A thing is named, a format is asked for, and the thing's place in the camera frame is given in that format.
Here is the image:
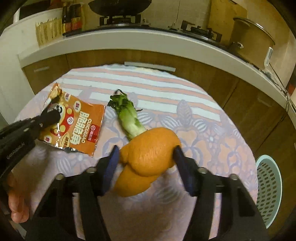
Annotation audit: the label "orange snack bag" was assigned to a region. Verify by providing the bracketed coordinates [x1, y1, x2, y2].
[39, 83, 105, 157]

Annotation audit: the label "green vegetable stalk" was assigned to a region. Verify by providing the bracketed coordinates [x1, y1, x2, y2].
[108, 89, 147, 141]

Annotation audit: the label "white kitchen timer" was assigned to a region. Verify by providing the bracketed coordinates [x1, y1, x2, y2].
[264, 47, 273, 68]

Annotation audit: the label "white kitchen countertop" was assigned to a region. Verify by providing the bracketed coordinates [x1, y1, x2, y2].
[18, 29, 295, 123]

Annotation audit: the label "person's left hand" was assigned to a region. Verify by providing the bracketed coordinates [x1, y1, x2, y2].
[6, 173, 29, 223]

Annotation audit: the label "light blue plastic basket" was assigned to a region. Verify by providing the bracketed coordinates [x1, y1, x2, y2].
[256, 155, 282, 228]

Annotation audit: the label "pink floral tablecloth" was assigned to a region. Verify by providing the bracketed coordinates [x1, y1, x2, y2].
[14, 63, 258, 241]

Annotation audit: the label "brown wooden cabinets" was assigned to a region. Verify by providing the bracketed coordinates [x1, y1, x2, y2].
[23, 50, 295, 234]

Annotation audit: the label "woven chopstick holder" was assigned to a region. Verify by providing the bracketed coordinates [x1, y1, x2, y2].
[35, 18, 63, 47]

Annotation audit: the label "dark sauce bottles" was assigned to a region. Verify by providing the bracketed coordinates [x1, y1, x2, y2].
[62, 1, 83, 36]

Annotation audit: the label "black wok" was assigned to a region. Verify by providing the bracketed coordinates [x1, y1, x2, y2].
[88, 0, 152, 16]

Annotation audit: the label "steel stock pot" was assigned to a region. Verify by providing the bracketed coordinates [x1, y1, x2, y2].
[228, 17, 275, 70]

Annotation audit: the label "black gas stove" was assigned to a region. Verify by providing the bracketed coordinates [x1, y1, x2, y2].
[65, 14, 222, 45]

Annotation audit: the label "wooden cutting board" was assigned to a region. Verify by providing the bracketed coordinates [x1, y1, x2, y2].
[208, 0, 247, 42]

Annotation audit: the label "black power cable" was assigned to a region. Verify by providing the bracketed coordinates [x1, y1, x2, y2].
[268, 62, 291, 112]

